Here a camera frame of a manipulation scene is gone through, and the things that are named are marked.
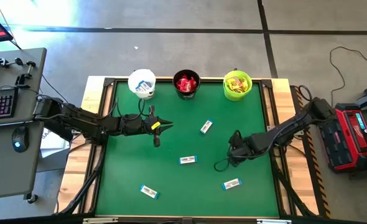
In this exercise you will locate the white box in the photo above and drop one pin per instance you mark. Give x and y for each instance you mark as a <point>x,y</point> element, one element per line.
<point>54,143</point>

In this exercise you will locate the black caster wheel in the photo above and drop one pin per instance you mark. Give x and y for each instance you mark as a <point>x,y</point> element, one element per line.
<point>32,198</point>

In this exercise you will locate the silver metal bracket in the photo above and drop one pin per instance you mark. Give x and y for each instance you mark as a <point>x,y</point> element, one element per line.
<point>100,220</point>
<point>273,221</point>

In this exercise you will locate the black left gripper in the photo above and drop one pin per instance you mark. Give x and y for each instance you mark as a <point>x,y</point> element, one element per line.
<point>137,125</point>

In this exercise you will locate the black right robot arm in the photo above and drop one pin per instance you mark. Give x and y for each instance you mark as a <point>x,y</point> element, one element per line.
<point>289,126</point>

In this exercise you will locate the white jack-o-lantern bucket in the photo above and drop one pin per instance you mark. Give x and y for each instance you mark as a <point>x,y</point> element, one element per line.
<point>133,77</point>

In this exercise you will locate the black computer mouse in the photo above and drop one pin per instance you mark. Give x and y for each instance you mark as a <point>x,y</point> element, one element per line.
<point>20,138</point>

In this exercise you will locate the black halloween bucket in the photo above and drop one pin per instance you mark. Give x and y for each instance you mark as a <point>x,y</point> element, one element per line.
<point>186,95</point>

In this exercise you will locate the white blue-ended candy bar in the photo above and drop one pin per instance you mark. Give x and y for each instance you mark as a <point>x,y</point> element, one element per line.
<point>188,160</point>
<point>149,191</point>
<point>146,84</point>
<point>206,126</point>
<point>138,89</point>
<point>231,184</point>

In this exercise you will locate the yellow black hazard strip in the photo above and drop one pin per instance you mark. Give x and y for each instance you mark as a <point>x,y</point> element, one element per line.
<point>318,183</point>

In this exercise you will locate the black desk leg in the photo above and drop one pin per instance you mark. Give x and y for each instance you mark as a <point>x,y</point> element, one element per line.
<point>60,132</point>

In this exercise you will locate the red black power unit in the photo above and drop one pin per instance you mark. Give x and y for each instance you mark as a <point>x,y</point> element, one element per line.
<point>354,140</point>

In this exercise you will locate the green halloween bucket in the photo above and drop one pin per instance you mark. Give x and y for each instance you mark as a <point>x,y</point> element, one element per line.
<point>234,96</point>

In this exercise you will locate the red Skittles candy packet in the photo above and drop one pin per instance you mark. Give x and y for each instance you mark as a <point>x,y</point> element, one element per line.
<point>187,87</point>
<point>192,80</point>
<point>180,83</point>

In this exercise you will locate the green table mat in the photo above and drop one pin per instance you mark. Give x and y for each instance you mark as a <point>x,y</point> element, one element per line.
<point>252,199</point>

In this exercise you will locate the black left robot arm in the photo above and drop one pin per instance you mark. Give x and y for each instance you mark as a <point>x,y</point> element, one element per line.
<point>87,123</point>

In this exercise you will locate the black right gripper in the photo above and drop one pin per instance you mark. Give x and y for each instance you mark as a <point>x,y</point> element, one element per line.
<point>242,151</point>

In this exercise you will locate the grey desk top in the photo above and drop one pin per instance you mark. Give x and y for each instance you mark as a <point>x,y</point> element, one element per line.
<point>31,93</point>
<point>9,168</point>

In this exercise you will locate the yellow Sour Patch candy packet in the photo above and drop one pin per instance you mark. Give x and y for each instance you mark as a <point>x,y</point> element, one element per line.
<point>244,86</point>
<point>233,82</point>

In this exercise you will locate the yellow tape tag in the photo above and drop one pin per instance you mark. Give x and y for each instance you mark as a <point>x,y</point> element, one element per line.
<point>155,125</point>

